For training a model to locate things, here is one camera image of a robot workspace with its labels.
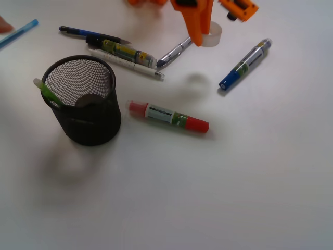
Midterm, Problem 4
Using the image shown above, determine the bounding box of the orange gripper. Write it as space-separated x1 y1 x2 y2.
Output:
171 0 259 46

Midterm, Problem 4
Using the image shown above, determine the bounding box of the clear tape roll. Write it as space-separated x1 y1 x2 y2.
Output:
201 21 222 47

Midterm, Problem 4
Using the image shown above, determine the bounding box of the black tape roll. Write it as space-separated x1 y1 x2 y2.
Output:
75 93 104 108

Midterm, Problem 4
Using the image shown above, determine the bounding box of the silver pen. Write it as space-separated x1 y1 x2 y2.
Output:
156 37 192 68

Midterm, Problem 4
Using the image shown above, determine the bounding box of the white pen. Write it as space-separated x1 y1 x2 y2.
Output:
88 49 164 81

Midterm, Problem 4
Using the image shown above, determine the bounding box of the black and blue pen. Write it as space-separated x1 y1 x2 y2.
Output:
59 26 131 44

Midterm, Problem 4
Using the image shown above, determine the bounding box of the black mesh pen holder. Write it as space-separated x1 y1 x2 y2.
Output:
42 55 121 146

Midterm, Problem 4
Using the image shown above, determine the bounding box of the light blue pen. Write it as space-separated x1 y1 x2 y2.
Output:
0 19 39 49

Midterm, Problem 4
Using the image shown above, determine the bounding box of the person's hand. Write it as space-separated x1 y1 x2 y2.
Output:
0 16 14 34

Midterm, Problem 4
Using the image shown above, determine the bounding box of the blue marker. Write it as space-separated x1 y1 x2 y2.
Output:
219 38 273 91

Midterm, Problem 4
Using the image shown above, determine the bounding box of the black cap marker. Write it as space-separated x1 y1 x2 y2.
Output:
86 35 157 68

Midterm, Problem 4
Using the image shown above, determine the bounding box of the red marker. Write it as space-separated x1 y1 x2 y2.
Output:
126 100 210 133

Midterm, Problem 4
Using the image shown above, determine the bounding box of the green mechanical pencil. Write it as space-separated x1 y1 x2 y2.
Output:
33 78 63 106

